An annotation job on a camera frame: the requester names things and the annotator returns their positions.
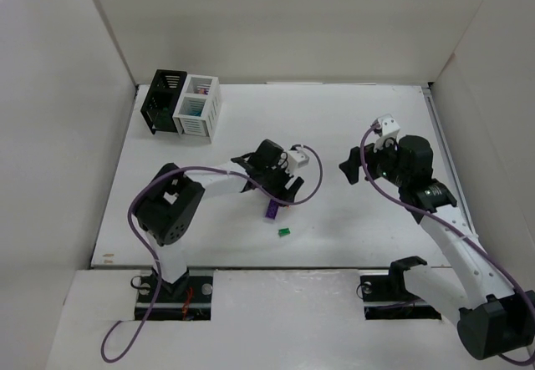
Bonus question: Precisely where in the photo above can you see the purple lego brick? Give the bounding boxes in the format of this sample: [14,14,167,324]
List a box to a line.
[264,200,280,222]

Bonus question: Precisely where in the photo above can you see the green curved lego piece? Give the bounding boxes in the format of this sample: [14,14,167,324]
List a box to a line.
[278,228,291,237]

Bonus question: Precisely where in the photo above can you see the teal lego brick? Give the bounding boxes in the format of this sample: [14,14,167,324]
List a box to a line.
[187,110,202,117]

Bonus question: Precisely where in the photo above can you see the small green lego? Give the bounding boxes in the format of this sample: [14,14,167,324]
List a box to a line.
[158,107,172,121]

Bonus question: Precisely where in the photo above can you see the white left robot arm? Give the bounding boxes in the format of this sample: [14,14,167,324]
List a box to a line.
[131,139,309,297]

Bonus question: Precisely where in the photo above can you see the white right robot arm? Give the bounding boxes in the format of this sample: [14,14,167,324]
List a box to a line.
[339,135,534,366]

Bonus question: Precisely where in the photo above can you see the white slotted container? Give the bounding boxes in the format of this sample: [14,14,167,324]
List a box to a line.
[173,74,223,142]

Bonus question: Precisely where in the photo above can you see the black slotted container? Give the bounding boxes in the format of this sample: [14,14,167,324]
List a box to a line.
[140,69,187,134]

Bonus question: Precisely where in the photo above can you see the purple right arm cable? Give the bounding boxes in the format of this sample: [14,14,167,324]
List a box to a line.
[359,122,535,365]

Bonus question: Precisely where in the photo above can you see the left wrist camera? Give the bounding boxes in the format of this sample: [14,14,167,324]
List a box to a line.
[286,145,310,172]

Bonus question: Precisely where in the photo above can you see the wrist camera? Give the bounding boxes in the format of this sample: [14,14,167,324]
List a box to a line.
[373,114,400,152]
[286,145,310,172]

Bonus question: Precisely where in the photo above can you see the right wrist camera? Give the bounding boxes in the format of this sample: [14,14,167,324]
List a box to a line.
[373,114,400,152]

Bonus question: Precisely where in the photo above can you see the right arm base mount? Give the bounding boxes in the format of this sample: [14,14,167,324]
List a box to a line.
[355,256,442,321]

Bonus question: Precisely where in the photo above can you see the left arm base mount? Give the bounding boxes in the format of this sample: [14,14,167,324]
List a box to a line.
[130,269,214,322]

